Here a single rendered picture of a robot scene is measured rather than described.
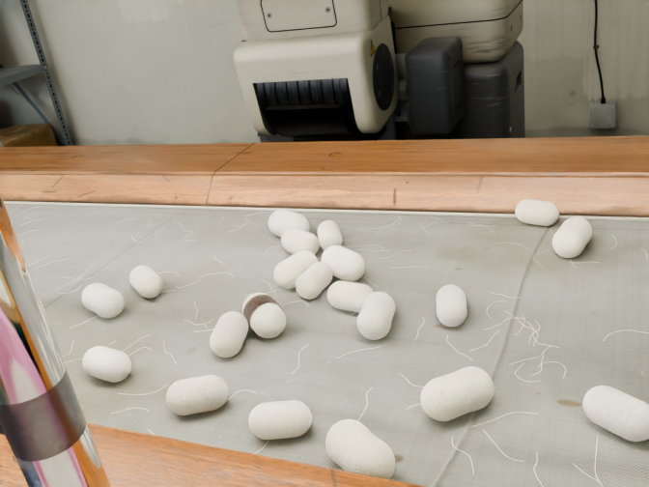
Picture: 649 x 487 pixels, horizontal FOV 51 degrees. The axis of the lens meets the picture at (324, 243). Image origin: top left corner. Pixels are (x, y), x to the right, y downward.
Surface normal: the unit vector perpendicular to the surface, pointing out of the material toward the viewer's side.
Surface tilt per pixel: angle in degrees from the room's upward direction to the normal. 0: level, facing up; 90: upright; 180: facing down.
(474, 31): 90
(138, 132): 88
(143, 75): 89
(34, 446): 90
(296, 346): 0
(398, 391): 0
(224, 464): 0
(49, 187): 45
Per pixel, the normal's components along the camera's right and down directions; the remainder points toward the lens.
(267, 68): -0.35, 0.57
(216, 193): -0.36, -0.31
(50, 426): 0.65, 0.24
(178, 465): -0.15, -0.89
